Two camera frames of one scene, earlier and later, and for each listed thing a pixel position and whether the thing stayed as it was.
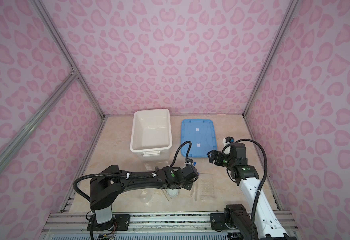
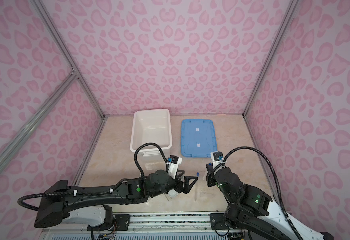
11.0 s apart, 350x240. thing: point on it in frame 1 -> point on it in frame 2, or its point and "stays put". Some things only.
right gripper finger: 216,156 -> 210,177
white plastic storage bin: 151,135 stays put
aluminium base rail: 73,225 stays put
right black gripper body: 228,162 -> 217,182
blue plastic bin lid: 201,133 stays put
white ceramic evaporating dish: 173,192 stays put
